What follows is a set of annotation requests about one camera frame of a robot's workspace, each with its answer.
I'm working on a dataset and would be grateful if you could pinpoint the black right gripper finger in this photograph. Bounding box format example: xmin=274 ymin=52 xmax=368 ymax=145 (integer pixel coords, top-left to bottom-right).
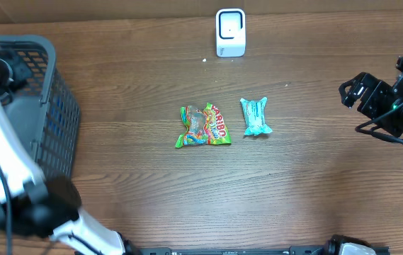
xmin=341 ymin=86 xmax=364 ymax=108
xmin=339 ymin=72 xmax=377 ymax=94

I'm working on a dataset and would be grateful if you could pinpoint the teal snack packet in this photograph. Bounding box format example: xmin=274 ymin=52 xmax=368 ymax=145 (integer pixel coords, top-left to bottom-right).
xmin=240 ymin=96 xmax=273 ymax=136

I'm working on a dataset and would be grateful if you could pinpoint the green Haribo gummy bag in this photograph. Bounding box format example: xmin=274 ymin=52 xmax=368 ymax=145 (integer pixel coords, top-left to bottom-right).
xmin=175 ymin=103 xmax=232 ymax=148

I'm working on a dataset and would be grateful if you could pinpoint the blue snack packet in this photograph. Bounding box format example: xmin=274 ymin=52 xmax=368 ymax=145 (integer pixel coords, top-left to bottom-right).
xmin=46 ymin=96 xmax=67 ymax=140

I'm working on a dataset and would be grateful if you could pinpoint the white barcode scanner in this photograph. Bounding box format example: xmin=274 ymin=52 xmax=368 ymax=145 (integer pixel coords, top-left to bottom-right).
xmin=215 ymin=8 xmax=246 ymax=58

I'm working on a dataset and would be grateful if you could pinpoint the grey plastic mesh basket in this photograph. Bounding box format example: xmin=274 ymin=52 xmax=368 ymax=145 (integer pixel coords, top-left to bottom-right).
xmin=0 ymin=34 xmax=81 ymax=231

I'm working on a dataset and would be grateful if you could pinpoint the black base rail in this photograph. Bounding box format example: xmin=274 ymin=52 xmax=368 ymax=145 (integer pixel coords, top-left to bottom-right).
xmin=123 ymin=246 xmax=390 ymax=255

